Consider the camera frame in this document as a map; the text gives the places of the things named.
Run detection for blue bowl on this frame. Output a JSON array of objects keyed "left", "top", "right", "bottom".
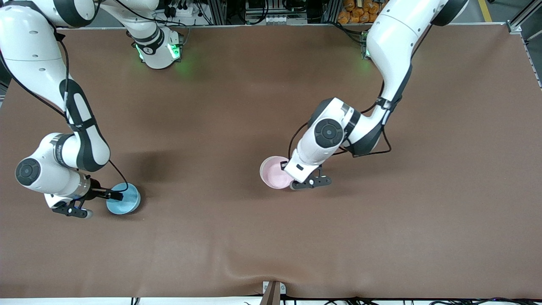
[{"left": 106, "top": 182, "right": 141, "bottom": 215}]

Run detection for pink bowl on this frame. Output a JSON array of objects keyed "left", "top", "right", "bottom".
[{"left": 260, "top": 156, "right": 293, "bottom": 188}]

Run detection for white bowl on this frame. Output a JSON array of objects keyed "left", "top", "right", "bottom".
[{"left": 260, "top": 163, "right": 293, "bottom": 189}]

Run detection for brown table mat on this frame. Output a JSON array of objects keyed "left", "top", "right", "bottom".
[{"left": 0, "top": 23, "right": 542, "bottom": 299}]

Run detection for black plugs and sockets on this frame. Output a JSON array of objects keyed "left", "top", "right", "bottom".
[{"left": 163, "top": 0, "right": 193, "bottom": 18}]

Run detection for orange snack packets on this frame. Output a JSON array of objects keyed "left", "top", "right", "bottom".
[{"left": 337, "top": 0, "right": 381, "bottom": 24}]

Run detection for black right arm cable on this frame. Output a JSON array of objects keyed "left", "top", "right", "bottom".
[{"left": 53, "top": 25, "right": 129, "bottom": 190}]

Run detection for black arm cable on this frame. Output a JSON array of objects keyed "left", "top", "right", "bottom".
[
  {"left": 288, "top": 80, "right": 392, "bottom": 159},
  {"left": 53, "top": 25, "right": 129, "bottom": 190}
]

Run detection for silver camera mount bracket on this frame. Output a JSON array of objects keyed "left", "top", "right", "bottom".
[{"left": 262, "top": 280, "right": 287, "bottom": 305}]

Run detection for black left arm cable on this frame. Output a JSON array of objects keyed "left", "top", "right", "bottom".
[{"left": 288, "top": 80, "right": 392, "bottom": 159}]

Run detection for aluminium frame corner post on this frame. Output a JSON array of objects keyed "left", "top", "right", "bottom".
[{"left": 506, "top": 0, "right": 542, "bottom": 43}]

